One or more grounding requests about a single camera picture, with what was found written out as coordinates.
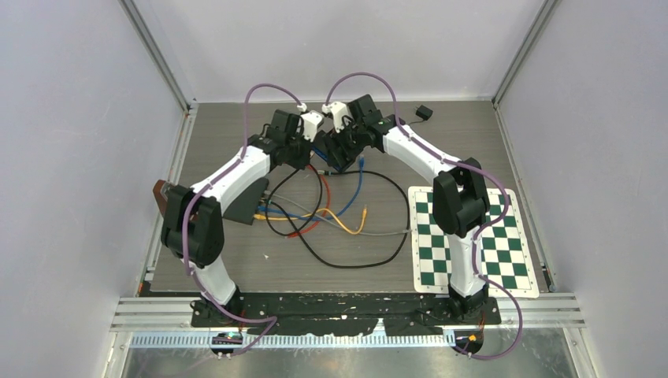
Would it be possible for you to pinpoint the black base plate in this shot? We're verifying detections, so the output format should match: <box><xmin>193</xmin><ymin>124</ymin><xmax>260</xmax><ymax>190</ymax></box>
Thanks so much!
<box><xmin>190</xmin><ymin>293</ymin><xmax>501</xmax><ymax>336</ymax></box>

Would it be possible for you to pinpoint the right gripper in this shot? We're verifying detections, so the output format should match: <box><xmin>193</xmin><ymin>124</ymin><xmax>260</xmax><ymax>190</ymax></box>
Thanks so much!
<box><xmin>322</xmin><ymin>117</ymin><xmax>366</xmax><ymax>169</ymax></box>

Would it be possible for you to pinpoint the plain black network switch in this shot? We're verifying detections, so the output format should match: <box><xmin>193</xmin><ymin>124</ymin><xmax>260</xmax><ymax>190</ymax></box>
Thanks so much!
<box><xmin>223</xmin><ymin>177</ymin><xmax>269</xmax><ymax>225</ymax></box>

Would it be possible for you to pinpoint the black switch with blue ports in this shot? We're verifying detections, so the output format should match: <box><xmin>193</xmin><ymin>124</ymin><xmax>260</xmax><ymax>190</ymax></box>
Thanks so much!
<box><xmin>311</xmin><ymin>146</ymin><xmax>345</xmax><ymax>172</ymax></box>

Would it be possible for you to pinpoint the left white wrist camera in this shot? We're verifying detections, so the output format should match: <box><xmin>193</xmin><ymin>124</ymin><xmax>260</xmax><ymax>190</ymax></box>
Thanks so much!
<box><xmin>297</xmin><ymin>104</ymin><xmax>325</xmax><ymax>142</ymax></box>

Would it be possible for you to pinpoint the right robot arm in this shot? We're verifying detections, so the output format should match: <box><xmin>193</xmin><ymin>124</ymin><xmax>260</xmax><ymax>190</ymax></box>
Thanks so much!
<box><xmin>316</xmin><ymin>94</ymin><xmax>490</xmax><ymax>324</ymax></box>

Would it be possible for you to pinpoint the long black ethernet cable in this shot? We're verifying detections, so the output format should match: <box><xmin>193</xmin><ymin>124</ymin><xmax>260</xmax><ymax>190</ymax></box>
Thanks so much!
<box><xmin>255</xmin><ymin>168</ymin><xmax>412</xmax><ymax>270</ymax></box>

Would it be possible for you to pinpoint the orange ethernet cable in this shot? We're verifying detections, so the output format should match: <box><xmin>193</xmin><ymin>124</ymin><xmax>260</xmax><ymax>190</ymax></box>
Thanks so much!
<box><xmin>254</xmin><ymin>206</ymin><xmax>369</xmax><ymax>235</ymax></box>

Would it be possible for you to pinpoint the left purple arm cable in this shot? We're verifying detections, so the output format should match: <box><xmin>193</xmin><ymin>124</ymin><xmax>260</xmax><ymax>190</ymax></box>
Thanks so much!
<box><xmin>180</xmin><ymin>83</ymin><xmax>279</xmax><ymax>358</ymax></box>

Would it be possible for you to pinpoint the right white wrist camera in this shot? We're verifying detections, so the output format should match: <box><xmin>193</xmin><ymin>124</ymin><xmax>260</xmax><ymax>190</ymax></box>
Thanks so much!
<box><xmin>321</xmin><ymin>102</ymin><xmax>350</xmax><ymax>133</ymax></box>

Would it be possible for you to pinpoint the black power adapter with cord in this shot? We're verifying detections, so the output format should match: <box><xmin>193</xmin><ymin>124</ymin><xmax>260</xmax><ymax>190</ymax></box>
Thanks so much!
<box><xmin>405</xmin><ymin>105</ymin><xmax>434</xmax><ymax>125</ymax></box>

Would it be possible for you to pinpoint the red ethernet cable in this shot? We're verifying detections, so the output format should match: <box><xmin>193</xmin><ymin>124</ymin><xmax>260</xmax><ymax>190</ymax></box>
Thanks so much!
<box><xmin>285</xmin><ymin>165</ymin><xmax>333</xmax><ymax>240</ymax></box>

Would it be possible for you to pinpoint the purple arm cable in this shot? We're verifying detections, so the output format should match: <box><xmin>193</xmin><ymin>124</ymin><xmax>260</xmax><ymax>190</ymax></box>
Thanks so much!
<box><xmin>180</xmin><ymin>83</ymin><xmax>279</xmax><ymax>358</ymax></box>
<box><xmin>324</xmin><ymin>72</ymin><xmax>524</xmax><ymax>361</ymax></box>

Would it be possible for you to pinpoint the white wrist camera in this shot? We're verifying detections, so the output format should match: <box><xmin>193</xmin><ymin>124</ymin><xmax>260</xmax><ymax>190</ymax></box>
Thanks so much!
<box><xmin>297</xmin><ymin>104</ymin><xmax>325</xmax><ymax>142</ymax></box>
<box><xmin>321</xmin><ymin>102</ymin><xmax>350</xmax><ymax>133</ymax></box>

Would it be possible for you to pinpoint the blue ethernet cable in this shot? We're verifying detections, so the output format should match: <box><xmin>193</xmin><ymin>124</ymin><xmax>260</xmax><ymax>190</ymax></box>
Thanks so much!
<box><xmin>256</xmin><ymin>154</ymin><xmax>366</xmax><ymax>221</ymax></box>

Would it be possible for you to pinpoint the green white chessboard mat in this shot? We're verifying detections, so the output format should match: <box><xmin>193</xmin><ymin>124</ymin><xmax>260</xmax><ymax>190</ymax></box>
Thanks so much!
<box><xmin>407</xmin><ymin>186</ymin><xmax>539</xmax><ymax>298</ymax></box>

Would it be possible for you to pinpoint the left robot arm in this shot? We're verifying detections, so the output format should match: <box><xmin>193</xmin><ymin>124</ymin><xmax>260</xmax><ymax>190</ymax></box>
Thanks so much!
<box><xmin>154</xmin><ymin>110</ymin><xmax>324</xmax><ymax>326</ymax></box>

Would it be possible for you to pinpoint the grey ethernet cable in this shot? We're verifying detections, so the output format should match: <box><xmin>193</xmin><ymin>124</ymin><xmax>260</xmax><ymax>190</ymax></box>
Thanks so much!
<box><xmin>263</xmin><ymin>191</ymin><xmax>418</xmax><ymax>237</ymax></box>

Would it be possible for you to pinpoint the brown object at left edge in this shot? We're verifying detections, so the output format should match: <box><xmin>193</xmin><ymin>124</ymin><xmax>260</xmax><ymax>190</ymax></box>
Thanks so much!
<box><xmin>152</xmin><ymin>180</ymin><xmax>173</xmax><ymax>216</ymax></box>

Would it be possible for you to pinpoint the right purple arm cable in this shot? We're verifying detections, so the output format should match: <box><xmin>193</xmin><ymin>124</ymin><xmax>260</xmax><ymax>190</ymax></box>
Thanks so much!
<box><xmin>324</xmin><ymin>72</ymin><xmax>524</xmax><ymax>361</ymax></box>

